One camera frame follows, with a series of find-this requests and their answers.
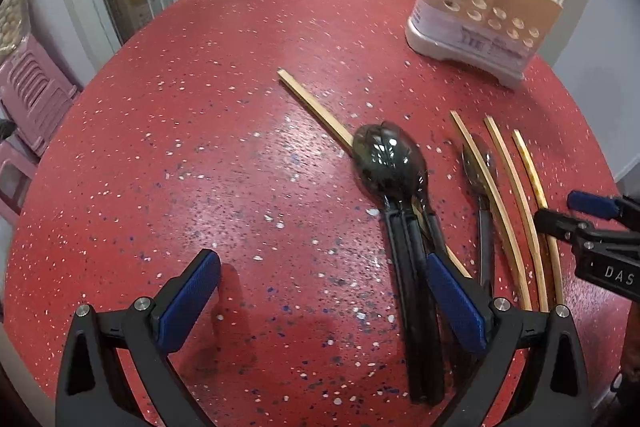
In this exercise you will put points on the plain wooden chopstick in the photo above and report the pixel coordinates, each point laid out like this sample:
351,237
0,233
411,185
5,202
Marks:
530,172
521,202
501,217
315,104

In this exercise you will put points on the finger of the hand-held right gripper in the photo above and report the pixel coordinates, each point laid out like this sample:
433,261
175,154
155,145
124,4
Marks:
592,203
555,222

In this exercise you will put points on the pink plastic stool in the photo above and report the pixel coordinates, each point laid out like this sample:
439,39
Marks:
35,92
12,177

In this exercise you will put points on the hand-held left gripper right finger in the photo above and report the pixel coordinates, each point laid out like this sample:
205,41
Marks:
455,297

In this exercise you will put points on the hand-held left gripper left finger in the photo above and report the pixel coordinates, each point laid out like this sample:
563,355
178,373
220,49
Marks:
192,292

